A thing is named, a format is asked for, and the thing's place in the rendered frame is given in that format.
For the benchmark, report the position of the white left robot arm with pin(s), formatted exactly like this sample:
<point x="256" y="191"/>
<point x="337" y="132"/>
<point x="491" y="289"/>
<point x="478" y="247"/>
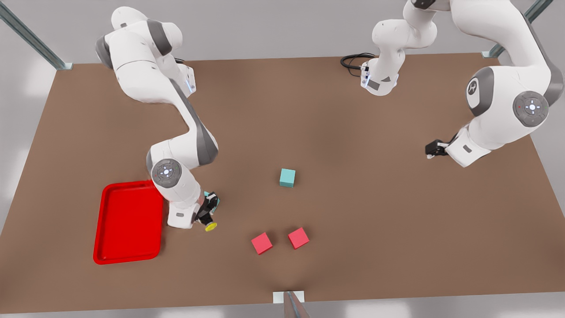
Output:
<point x="499" y="110"/>

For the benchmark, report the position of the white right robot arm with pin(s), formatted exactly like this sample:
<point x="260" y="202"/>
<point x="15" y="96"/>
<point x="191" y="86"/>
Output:
<point x="145" y="75"/>

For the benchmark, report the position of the red cube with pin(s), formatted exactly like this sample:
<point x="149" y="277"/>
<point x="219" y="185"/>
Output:
<point x="298" y="238"/>
<point x="261" y="243"/>

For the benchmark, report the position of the red plastic tray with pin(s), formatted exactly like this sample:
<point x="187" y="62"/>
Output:
<point x="129" y="223"/>

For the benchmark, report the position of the small yellow round object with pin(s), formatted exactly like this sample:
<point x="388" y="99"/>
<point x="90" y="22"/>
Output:
<point x="211" y="227"/>

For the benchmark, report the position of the silver frame post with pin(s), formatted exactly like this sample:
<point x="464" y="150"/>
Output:
<point x="525" y="22"/>
<point x="31" y="37"/>
<point x="293" y="304"/>

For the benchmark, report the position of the teal cube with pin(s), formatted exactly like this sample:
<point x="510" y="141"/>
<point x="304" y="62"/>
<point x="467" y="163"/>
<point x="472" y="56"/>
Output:
<point x="216" y="202"/>
<point x="287" y="177"/>

